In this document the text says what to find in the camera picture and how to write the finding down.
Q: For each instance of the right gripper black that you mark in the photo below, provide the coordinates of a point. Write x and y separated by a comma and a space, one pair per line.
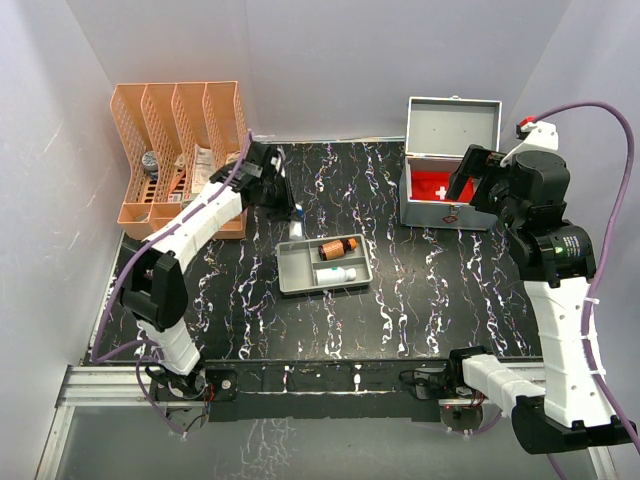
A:
473, 165

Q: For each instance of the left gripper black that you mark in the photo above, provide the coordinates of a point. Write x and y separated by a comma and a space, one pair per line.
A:
288, 206

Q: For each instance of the grey metal case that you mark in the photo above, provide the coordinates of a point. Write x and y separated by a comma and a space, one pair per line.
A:
438, 133

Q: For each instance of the red first aid kit pouch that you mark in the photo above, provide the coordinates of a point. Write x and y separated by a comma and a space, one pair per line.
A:
429, 186

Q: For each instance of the grey plastic divided tray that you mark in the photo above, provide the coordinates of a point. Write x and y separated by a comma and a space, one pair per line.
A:
297, 262

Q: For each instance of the brown bottle orange cap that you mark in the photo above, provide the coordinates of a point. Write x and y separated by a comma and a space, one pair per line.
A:
335, 249

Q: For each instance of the white bottle white cap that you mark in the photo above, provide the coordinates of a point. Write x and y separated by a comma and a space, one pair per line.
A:
335, 275

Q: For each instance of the white blue bandage roll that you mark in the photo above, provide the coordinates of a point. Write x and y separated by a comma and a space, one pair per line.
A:
296, 224

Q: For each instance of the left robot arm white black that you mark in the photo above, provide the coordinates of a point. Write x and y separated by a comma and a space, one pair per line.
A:
154, 289

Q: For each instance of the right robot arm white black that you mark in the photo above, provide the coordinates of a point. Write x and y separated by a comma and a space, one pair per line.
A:
573, 409

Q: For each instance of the white oval barcode package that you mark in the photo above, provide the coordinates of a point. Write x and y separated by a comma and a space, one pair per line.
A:
233, 172

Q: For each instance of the white paper packet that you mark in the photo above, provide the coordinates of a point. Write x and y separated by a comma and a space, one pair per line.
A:
203, 168

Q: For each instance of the orange plastic file organizer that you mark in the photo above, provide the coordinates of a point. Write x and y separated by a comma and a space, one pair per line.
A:
170, 119

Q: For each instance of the round tape tin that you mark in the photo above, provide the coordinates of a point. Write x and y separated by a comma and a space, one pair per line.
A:
149, 162

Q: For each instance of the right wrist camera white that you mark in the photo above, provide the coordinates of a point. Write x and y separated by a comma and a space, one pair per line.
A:
533, 136

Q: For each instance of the aluminium frame rail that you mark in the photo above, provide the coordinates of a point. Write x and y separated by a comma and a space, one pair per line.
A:
271, 420

